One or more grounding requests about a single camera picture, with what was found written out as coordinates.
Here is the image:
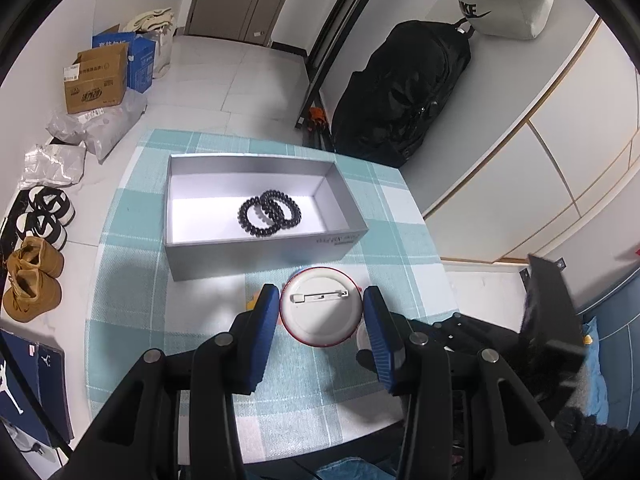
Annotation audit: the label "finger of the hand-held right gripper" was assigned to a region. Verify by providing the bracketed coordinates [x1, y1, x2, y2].
[431, 311, 523, 357]

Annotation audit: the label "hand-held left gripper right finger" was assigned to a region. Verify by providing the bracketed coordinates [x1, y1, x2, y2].
[356, 286, 583, 480]

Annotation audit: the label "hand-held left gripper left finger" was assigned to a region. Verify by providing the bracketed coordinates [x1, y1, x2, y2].
[65, 284, 281, 480]

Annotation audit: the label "round white pin badge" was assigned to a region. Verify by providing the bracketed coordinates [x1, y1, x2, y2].
[279, 266, 364, 347]

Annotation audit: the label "grey cardboard box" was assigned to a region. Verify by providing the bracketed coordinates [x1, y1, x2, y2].
[164, 154, 371, 282]

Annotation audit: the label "person's right forearm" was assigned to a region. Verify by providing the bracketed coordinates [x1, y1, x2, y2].
[552, 405, 632, 480]

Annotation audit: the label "teal checked tablecloth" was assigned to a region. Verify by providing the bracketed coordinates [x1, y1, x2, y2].
[85, 129, 458, 466]

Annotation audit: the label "blue cloth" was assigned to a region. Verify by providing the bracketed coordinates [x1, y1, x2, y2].
[580, 270, 640, 423]

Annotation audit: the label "white wardrobe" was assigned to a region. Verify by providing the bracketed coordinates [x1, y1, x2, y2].
[422, 15, 640, 266]

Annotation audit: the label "tan boot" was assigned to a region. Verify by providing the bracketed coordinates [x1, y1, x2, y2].
[2, 267, 62, 323]
[7, 236, 65, 278]

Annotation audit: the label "dark blue shoe box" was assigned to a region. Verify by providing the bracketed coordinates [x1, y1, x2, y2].
[0, 329, 76, 448]

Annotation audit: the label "black backpack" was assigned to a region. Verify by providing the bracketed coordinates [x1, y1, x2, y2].
[331, 17, 473, 168]

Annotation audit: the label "black and white sneaker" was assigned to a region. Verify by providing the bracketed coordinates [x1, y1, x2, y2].
[26, 185, 77, 226]
[12, 210, 68, 252]

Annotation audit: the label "large grey plastic bag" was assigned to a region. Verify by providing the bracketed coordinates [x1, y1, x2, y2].
[46, 87, 148, 163]

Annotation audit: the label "white power strip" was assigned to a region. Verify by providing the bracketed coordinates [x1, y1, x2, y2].
[10, 427, 58, 463]

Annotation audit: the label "small grey plastic bag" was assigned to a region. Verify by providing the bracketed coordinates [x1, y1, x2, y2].
[22, 142, 87, 190]

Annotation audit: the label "blue cardboard box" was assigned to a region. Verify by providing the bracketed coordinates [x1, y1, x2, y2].
[91, 31, 157, 93]

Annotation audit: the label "black tripod stand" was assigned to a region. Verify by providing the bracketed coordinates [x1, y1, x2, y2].
[295, 0, 406, 151]

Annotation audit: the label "brown cardboard box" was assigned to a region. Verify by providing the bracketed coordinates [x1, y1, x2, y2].
[62, 42, 130, 115]

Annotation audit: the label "cream cloth bag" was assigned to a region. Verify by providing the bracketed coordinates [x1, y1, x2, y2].
[122, 7, 174, 80]

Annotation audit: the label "white sports bag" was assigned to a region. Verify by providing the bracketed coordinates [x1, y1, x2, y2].
[446, 0, 555, 41]

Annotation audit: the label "beige door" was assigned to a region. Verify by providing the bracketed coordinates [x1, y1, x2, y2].
[190, 0, 301, 46]

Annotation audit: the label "black bead bracelet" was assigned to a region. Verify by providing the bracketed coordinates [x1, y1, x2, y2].
[238, 196, 281, 237]
[259, 189, 302, 230]

